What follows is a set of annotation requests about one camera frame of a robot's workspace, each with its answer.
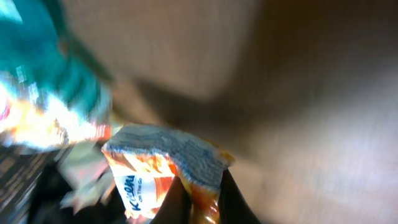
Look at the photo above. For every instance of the orange tissue pack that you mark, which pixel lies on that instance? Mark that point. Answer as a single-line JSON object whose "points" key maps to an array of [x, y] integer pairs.
{"points": [[145, 159]]}

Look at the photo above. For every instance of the yellow noodle snack bag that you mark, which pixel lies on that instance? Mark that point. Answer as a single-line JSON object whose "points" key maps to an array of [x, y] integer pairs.
{"points": [[40, 121]]}

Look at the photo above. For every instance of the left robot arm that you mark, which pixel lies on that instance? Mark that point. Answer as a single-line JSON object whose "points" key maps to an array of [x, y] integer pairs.
{"points": [[45, 203]]}

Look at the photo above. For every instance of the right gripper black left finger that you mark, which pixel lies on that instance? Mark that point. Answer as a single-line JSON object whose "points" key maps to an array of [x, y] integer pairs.
{"points": [[176, 206]]}

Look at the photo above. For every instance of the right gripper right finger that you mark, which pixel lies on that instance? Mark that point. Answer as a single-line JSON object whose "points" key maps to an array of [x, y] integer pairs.
{"points": [[232, 205]]}

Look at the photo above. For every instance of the teal mouthwash bottle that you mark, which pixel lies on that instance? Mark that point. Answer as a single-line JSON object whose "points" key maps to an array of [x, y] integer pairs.
{"points": [[34, 68]]}

